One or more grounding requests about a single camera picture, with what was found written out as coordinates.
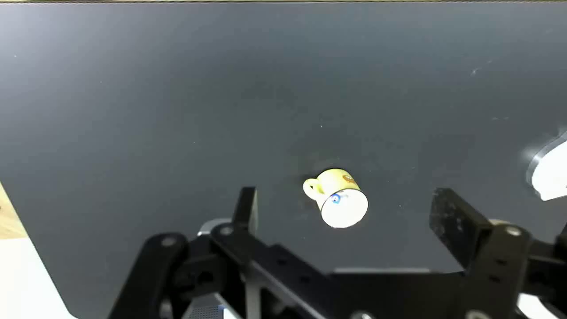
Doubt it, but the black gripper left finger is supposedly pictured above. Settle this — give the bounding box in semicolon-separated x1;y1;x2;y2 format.
108;186;333;319

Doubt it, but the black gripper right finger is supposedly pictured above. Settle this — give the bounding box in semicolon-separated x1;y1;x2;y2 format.
429;186;567;319

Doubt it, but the yellow mug with white interior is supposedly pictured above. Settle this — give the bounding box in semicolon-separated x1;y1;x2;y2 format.
302;166;371;230

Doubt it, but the white round object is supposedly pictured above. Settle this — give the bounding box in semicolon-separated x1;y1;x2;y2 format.
525;136;567;203

